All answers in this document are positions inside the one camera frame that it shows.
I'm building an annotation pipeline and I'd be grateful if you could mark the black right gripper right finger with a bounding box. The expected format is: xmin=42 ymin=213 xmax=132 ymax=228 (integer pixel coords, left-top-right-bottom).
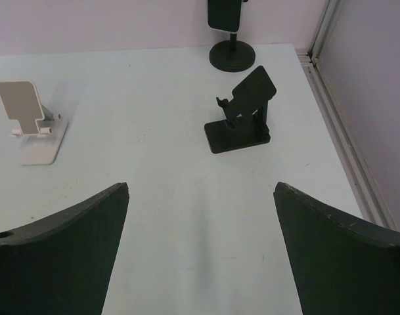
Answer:
xmin=273 ymin=182 xmax=400 ymax=314

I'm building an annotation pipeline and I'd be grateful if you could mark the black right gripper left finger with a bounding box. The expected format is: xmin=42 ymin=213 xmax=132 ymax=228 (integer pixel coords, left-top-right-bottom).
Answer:
xmin=0 ymin=182 xmax=129 ymax=314

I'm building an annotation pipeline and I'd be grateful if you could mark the silver folding phone stand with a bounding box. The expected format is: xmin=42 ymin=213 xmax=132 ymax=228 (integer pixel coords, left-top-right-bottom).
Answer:
xmin=0 ymin=81 xmax=68 ymax=166

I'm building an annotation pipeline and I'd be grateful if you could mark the black folding phone stand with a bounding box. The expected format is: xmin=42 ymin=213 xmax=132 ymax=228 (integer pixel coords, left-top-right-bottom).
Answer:
xmin=204 ymin=66 xmax=277 ymax=154

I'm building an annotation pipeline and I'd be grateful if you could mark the black round base phone stand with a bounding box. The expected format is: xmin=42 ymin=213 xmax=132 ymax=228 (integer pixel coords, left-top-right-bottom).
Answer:
xmin=209 ymin=33 xmax=256 ymax=73

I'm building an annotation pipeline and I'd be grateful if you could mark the aluminium frame rail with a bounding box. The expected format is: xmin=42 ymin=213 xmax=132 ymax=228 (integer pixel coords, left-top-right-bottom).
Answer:
xmin=297 ymin=1 xmax=398 ymax=230

